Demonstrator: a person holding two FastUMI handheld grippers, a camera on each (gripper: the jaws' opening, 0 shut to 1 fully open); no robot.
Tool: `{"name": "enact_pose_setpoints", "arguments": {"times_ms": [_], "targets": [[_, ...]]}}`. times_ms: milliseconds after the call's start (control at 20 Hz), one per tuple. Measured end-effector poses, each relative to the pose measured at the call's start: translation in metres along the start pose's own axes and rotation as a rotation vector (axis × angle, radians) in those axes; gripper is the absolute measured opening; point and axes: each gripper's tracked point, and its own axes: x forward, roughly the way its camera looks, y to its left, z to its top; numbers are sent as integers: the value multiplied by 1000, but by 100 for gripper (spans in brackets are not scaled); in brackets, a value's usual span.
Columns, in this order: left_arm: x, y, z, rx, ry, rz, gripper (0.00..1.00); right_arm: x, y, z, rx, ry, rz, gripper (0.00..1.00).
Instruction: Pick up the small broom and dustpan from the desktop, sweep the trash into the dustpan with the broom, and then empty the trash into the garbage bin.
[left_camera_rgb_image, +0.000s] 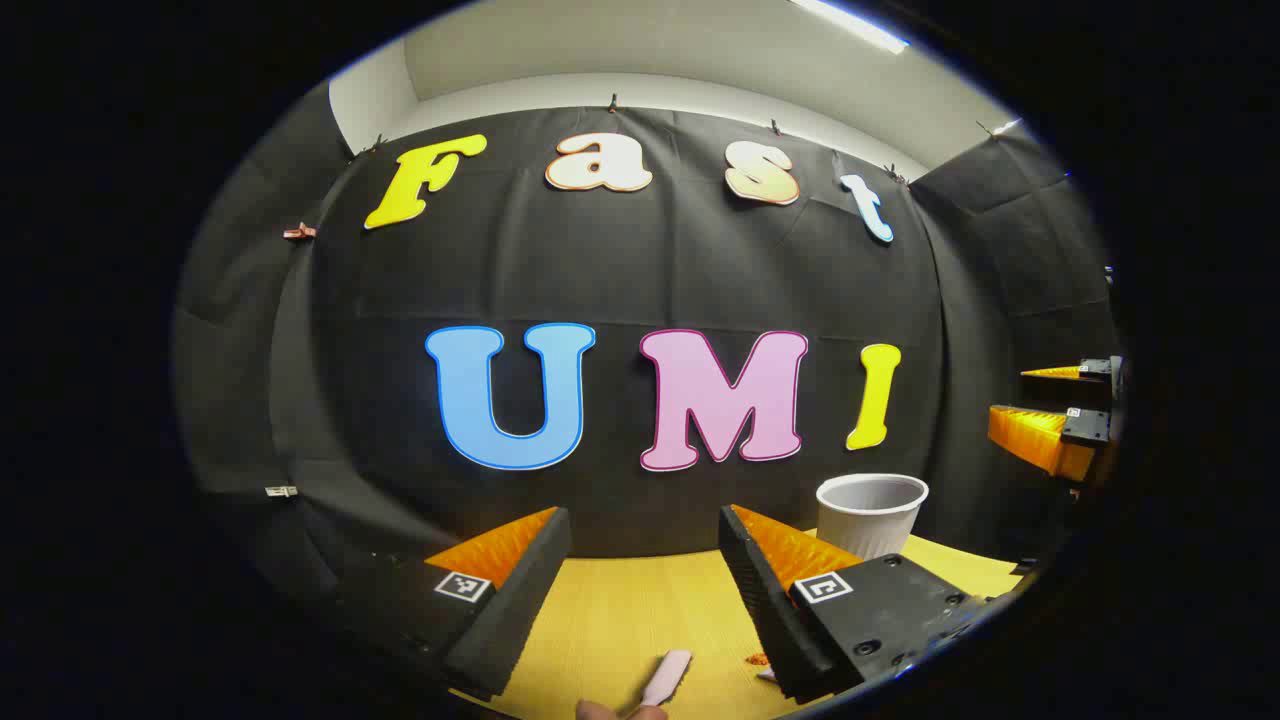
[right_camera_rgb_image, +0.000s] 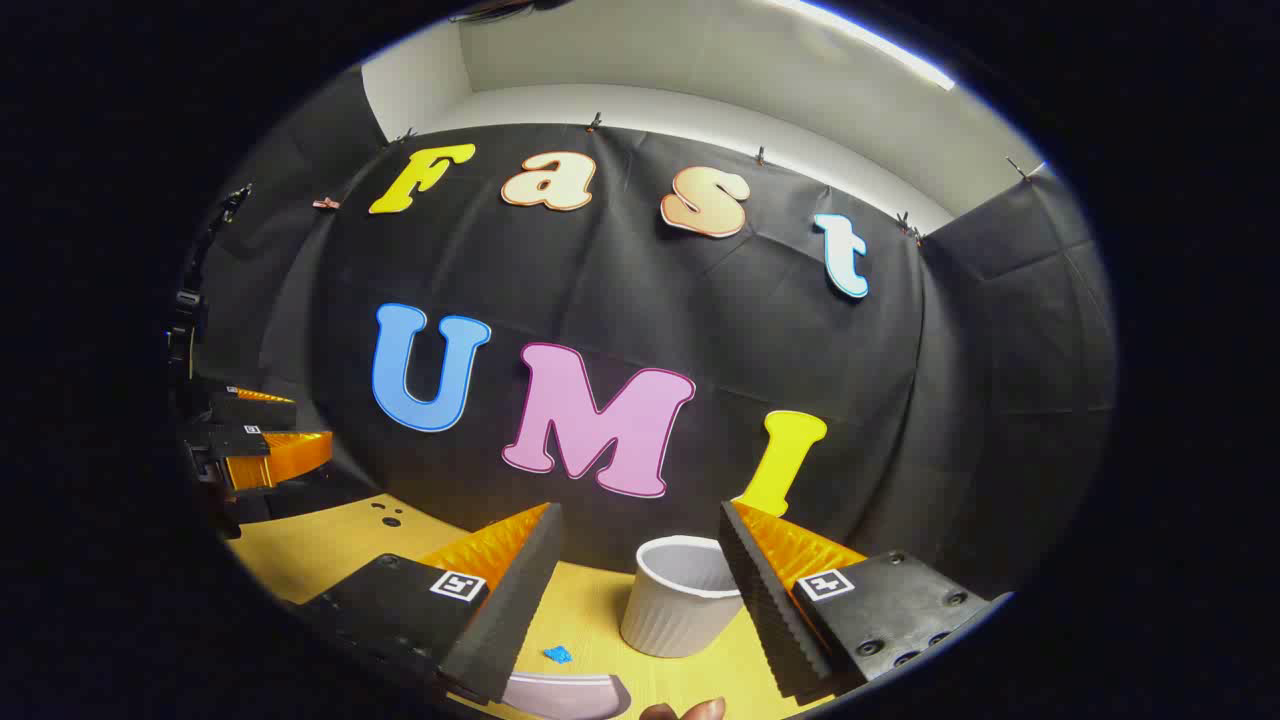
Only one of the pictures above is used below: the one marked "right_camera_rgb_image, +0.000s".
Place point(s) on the mauve plastic dustpan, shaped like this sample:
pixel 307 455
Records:
pixel 565 695

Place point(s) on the yellow wooden desktop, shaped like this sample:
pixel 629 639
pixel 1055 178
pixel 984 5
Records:
pixel 320 550

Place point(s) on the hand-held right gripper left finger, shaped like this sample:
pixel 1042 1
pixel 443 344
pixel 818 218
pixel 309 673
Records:
pixel 520 600

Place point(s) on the white ribbed garbage bin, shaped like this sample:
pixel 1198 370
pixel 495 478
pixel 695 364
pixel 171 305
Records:
pixel 680 610

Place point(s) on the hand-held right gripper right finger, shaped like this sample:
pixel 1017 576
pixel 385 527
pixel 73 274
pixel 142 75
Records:
pixel 762 600

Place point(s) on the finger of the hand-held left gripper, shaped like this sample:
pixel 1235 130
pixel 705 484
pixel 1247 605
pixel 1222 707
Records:
pixel 280 455
pixel 255 410

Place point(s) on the blue paper trash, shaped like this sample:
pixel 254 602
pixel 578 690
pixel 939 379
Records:
pixel 557 655

